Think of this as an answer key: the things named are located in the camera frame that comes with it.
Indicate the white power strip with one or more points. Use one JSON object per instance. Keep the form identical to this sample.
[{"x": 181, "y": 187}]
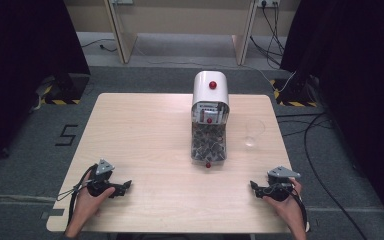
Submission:
[{"x": 122, "y": 1}]

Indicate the person's left hand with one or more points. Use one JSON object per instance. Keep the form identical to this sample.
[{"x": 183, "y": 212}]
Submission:
[{"x": 91, "y": 200}]

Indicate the white wall socket strip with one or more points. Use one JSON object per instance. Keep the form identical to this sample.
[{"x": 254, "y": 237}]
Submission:
[{"x": 268, "y": 2}]

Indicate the white packets with red print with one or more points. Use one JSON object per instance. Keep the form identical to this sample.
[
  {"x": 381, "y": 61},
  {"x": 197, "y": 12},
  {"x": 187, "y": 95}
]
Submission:
[{"x": 210, "y": 113}]

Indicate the pile of dark tea bags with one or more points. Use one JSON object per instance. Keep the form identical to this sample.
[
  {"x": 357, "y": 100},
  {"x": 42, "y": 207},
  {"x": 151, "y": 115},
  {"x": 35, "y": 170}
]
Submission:
[{"x": 208, "y": 141}]

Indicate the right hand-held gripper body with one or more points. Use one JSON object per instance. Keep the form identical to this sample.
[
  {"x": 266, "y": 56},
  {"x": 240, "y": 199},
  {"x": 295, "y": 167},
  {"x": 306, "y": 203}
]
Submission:
[{"x": 280, "y": 186}]

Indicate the black stand base striped tape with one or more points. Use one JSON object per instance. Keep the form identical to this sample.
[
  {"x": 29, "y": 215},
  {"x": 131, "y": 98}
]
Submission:
[
  {"x": 295, "y": 95},
  {"x": 65, "y": 90}
]

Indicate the clear glass cup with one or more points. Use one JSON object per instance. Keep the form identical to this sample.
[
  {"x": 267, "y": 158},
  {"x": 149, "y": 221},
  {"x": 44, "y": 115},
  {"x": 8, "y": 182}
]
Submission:
[{"x": 255, "y": 131}]

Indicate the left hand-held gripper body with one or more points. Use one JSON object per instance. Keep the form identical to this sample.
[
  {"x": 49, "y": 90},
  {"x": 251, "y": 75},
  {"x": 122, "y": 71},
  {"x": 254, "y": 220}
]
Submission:
[{"x": 100, "y": 186}]

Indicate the clear drawer with red knob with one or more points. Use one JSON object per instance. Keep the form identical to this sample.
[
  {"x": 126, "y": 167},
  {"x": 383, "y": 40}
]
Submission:
[{"x": 208, "y": 156}]

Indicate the white box with red knob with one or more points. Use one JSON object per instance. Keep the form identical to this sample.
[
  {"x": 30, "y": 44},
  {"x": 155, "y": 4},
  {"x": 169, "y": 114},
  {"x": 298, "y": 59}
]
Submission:
[{"x": 210, "y": 91}]

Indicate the person's right hand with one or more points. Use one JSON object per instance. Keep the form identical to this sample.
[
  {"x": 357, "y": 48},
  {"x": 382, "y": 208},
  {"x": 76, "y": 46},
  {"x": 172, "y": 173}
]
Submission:
[{"x": 286, "y": 205}]

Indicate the black curtain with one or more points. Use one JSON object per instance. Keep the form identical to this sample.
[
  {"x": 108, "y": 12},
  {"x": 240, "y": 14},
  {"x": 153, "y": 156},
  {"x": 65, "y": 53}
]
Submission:
[
  {"x": 20, "y": 66},
  {"x": 360, "y": 83}
]

